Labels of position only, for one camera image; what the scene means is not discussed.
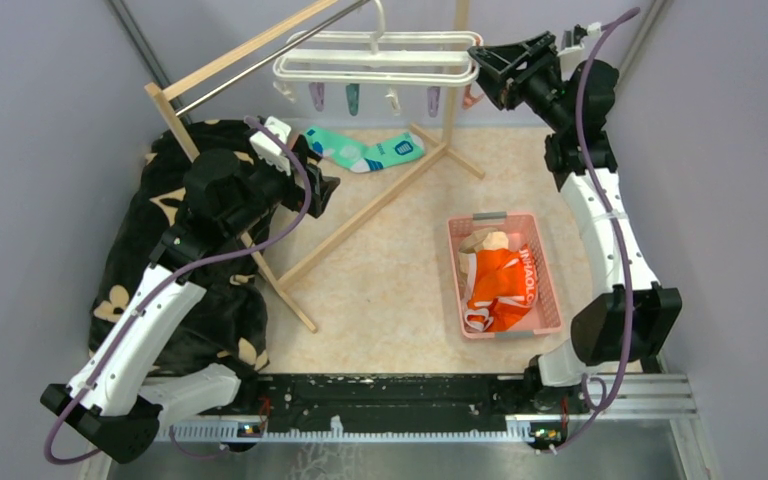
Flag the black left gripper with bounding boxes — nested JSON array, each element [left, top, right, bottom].
[[224, 130, 339, 238]]

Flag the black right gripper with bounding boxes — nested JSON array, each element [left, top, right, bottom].
[[465, 32, 570, 133]]

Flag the white plastic clip hanger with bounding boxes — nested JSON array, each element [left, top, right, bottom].
[[272, 1, 483, 87]]

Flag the wooden drying rack frame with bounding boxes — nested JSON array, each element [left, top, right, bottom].
[[144, 0, 488, 335]]

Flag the orange underwear white trim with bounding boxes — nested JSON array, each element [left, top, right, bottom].
[[460, 246, 539, 333]]

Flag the pink perforated plastic basket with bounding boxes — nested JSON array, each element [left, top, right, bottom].
[[447, 212, 563, 340]]

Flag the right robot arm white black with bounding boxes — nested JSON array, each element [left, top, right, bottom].
[[468, 32, 682, 412]]

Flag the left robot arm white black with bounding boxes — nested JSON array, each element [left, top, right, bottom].
[[40, 123, 316, 465]]

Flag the salmon pink clothes peg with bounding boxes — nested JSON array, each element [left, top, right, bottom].
[[461, 85, 485, 110]]

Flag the green patterned sock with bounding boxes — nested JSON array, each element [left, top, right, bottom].
[[301, 126, 426, 173]]

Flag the white clothes peg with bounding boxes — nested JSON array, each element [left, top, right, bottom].
[[385, 87, 402, 116], [273, 81, 297, 104]]

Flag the teal clothes peg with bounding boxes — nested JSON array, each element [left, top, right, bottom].
[[345, 83, 360, 117]]

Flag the black floral blanket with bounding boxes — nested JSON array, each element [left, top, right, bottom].
[[88, 119, 322, 382]]

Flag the beige cloth in basket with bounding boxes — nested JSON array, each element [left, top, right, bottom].
[[456, 228, 511, 279]]

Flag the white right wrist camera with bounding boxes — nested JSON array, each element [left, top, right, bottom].
[[558, 22, 603, 61]]

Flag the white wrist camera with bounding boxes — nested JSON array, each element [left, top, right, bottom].
[[558, 22, 603, 61], [250, 116, 292, 176]]

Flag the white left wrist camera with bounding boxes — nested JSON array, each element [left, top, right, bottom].
[[250, 116, 292, 176]]

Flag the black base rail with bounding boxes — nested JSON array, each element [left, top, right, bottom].
[[211, 372, 591, 452]]

